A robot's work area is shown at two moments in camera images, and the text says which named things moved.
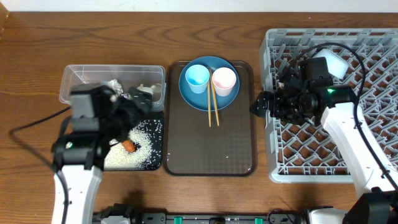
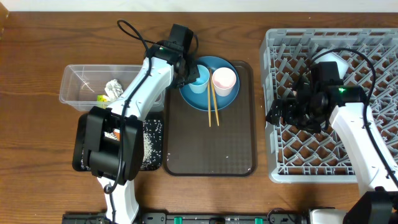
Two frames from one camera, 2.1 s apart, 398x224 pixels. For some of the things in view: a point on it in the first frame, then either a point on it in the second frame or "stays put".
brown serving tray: [191, 148] stays put
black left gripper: [125, 101] → [197, 75]
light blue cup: [197, 76] stays put
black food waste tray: [147, 135] stays put
